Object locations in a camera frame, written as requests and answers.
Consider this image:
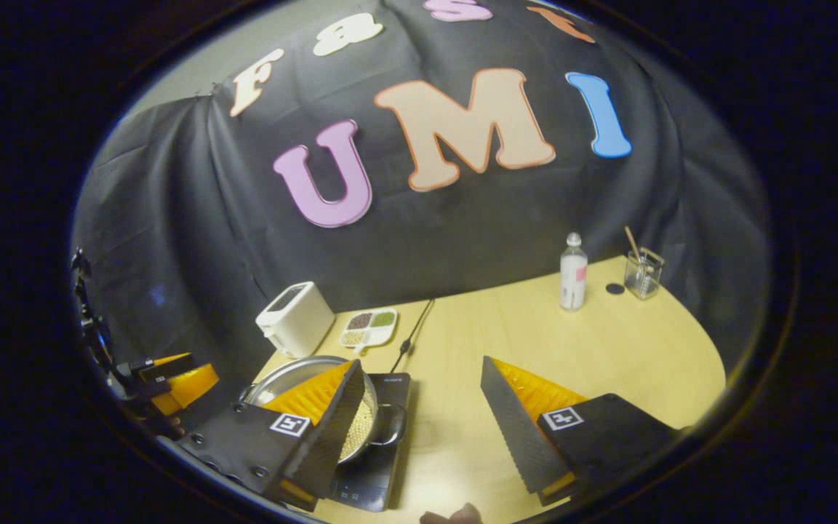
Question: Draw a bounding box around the pile of yellow soybeans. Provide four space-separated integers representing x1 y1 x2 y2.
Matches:
335 393 378 461

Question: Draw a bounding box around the steel pot with black handles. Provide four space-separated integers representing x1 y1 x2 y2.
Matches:
241 355 409 464

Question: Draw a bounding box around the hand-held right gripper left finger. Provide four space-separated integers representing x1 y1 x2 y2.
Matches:
177 359 366 512

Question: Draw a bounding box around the clear glass holder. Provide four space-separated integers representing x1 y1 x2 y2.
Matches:
623 247 666 301

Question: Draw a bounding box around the black induction cooktop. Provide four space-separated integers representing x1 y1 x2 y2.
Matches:
328 373 414 512

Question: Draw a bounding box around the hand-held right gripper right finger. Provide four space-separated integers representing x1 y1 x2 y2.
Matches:
480 355 682 507

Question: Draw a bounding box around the black power cable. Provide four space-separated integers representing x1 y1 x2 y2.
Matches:
388 298 436 374

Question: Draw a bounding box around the white toaster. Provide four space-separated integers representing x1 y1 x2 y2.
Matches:
255 281 336 359

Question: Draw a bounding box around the clear bottle with pink label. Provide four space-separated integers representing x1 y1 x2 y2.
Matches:
559 232 588 311

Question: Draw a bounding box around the white divided bean dish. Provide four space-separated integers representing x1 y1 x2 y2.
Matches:
339 308 399 354

